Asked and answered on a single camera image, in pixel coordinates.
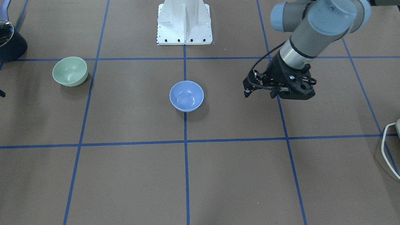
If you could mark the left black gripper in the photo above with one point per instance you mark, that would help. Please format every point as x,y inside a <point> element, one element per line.
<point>276,72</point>

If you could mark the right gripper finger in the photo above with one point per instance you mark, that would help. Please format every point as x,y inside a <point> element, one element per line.
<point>2,94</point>

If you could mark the blue bowl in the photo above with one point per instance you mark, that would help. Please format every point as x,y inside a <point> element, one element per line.
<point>186,96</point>

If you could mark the green bowl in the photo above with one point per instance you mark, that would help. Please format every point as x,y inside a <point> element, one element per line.
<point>70,71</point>

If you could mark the dark blue saucepan with lid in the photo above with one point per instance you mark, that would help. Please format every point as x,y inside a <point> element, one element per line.
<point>12,44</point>

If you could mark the cream white toaster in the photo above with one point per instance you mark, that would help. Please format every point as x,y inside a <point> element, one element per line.
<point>397,127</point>

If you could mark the white central pedestal column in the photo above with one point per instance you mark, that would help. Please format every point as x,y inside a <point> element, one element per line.
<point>184,22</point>

